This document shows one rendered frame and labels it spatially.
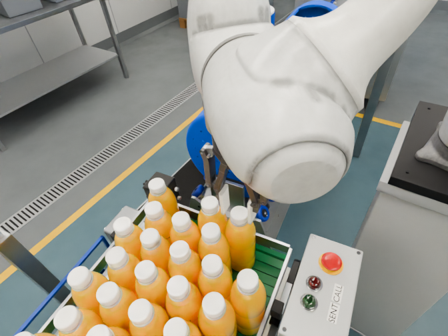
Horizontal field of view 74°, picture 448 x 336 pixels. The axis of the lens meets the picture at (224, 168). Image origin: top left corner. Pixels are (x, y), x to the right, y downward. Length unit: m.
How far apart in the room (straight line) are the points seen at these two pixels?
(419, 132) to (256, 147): 0.86
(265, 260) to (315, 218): 1.25
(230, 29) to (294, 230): 1.70
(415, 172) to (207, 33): 0.71
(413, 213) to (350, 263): 0.42
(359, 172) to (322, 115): 2.19
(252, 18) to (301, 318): 0.45
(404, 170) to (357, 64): 0.68
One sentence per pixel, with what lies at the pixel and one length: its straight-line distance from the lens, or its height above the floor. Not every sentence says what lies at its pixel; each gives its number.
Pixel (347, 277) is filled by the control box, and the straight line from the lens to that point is 0.60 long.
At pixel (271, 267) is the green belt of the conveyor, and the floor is 0.90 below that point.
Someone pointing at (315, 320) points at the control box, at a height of 1.10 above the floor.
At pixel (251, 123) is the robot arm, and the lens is 0.22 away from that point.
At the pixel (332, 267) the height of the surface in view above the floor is 1.11.
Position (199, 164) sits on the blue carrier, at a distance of 0.85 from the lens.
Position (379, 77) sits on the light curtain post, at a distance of 2.15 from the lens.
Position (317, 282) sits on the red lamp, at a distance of 0.57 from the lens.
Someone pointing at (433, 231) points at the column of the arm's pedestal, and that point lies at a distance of 1.03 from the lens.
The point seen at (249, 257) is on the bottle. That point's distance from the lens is 0.74.
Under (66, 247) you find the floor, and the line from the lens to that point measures 2.20.
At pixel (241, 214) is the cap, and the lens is 0.64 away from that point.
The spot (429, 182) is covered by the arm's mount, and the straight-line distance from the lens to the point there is 0.91.
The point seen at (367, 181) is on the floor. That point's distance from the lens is 2.35.
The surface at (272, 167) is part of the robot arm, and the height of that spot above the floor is 1.47.
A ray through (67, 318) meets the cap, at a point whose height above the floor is 1.11.
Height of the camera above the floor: 1.62
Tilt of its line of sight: 44 degrees down
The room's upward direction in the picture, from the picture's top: 5 degrees counter-clockwise
